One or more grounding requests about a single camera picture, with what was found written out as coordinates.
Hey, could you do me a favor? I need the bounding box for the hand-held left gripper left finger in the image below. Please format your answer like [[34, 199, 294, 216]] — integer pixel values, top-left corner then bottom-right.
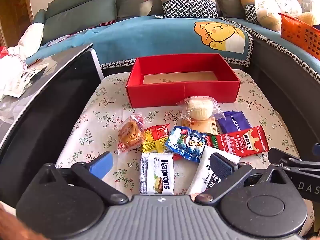
[[35, 152, 129, 205]]

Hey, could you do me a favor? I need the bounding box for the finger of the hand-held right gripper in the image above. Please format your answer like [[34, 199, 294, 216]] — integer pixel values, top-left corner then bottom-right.
[[279, 158, 320, 177], [268, 148, 303, 166]]

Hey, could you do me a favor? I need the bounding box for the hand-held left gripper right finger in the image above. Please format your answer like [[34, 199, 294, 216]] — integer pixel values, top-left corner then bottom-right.
[[195, 152, 290, 204]]

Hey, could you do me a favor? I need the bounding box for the white spicy strip packet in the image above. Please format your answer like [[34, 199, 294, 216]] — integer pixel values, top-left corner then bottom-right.
[[186, 145, 242, 197]]

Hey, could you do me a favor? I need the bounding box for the long red snack packet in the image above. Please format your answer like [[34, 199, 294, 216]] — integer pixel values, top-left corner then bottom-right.
[[205, 125, 270, 157]]

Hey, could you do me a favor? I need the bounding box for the blue snack packet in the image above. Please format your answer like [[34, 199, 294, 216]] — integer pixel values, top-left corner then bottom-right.
[[165, 126, 213, 163]]

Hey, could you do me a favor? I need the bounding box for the white wafer packet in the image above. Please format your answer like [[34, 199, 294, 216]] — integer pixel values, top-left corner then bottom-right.
[[139, 152, 174, 195]]

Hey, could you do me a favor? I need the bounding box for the white pastry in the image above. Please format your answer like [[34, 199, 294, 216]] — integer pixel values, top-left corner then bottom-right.
[[177, 96, 225, 121]]

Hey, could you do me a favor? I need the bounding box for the red cardboard box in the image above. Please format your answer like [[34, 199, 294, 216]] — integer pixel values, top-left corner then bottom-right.
[[125, 54, 242, 108]]

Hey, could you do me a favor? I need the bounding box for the orange pastry in clear wrapper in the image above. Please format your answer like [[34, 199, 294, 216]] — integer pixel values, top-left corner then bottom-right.
[[118, 114, 145, 153]]

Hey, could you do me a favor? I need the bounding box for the gold snack packet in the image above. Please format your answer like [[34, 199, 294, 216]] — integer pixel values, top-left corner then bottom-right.
[[181, 117, 218, 136]]

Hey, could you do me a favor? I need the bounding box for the purple wafer biscuit packet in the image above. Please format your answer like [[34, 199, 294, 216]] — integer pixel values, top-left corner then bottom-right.
[[215, 111, 252, 133]]

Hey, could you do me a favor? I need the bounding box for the floral table cloth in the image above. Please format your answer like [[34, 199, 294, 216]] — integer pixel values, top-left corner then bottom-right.
[[55, 69, 315, 228]]

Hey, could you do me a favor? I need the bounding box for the red and yellow snack packet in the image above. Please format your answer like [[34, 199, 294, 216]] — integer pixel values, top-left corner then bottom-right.
[[142, 124, 184, 161]]

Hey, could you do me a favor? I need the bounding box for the black glass coffee table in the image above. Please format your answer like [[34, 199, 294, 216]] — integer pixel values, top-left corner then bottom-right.
[[0, 42, 104, 213]]

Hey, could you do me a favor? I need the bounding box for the white printed packet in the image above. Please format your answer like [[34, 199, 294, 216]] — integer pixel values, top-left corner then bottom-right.
[[5, 64, 49, 98]]

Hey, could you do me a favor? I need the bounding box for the blue houndstooth trim sofa cover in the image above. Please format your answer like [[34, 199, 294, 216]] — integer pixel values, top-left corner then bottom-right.
[[222, 17, 320, 83]]

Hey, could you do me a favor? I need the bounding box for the orange plastic basket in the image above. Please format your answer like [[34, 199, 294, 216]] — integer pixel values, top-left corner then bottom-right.
[[279, 12, 320, 60]]

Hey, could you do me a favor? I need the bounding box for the crumpled white plastic bag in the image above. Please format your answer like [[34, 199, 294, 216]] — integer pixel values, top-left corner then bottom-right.
[[0, 52, 28, 95]]

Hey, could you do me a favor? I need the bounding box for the yellow round item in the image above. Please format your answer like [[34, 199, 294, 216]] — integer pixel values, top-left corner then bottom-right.
[[297, 12, 319, 27]]

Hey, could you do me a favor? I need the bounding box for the white cloth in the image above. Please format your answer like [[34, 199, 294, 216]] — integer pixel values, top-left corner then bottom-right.
[[15, 22, 45, 60]]

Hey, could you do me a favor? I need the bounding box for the grey green sofa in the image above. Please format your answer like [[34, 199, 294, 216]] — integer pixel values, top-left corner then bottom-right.
[[32, 0, 320, 85]]

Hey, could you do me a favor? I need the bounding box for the orange houndstooth cushion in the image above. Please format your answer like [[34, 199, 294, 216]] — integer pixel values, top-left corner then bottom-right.
[[160, 0, 219, 18], [237, 0, 260, 24]]

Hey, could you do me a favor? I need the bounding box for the clear plastic bag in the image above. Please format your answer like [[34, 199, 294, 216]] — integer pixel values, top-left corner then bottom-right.
[[272, 0, 303, 18]]

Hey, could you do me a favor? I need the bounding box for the wooden door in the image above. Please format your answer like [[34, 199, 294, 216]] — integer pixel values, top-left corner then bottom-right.
[[0, 0, 33, 45]]

